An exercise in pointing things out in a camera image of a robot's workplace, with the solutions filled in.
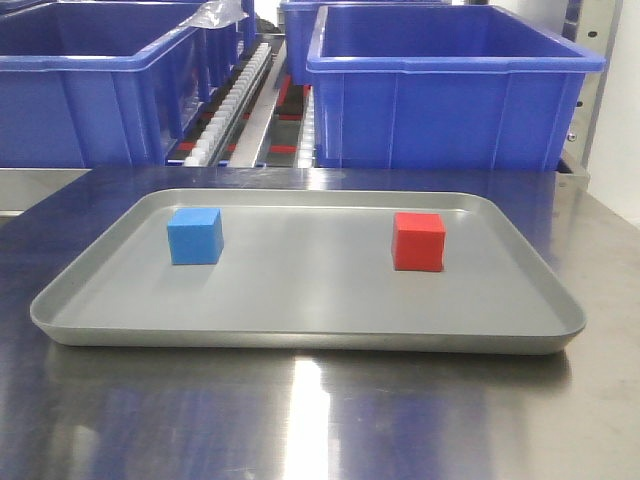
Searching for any blue foam cube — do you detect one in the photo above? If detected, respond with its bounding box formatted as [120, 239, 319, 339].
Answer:
[167, 207, 224, 265]

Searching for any clear plastic bag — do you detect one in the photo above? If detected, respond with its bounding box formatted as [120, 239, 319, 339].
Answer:
[184, 0, 248, 30]

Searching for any steel shelf upright post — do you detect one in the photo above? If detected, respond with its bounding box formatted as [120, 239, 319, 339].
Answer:
[560, 0, 623, 182]

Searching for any blue plastic bin rear right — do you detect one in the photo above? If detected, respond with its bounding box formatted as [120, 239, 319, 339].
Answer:
[282, 1, 472, 99]

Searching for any red foam cube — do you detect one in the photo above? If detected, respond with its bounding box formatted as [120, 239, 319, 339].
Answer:
[391, 212, 446, 272]

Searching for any blue plastic bin front left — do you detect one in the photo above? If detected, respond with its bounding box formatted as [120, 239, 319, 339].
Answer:
[1, 2, 210, 168]

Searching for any white roller conveyor track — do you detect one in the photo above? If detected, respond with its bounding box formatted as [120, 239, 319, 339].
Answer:
[183, 43, 271, 167]

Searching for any blue plastic bin front right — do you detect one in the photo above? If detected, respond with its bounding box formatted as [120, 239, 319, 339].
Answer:
[306, 3, 605, 171]

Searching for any grey metal tray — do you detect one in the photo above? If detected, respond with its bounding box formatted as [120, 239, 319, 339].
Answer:
[30, 189, 586, 355]

